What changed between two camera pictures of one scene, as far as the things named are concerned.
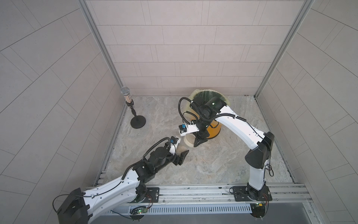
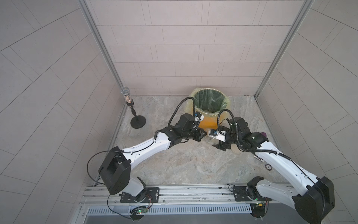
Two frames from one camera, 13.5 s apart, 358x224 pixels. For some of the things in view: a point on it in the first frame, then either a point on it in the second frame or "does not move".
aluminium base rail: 208,200 does not move
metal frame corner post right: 305,7 does not move
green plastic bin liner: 202,94 does not move
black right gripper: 199,137 -> 223,145
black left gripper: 180,160 -> 198,135
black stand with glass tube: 138,122 does not move
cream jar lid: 189,140 -> 234,148
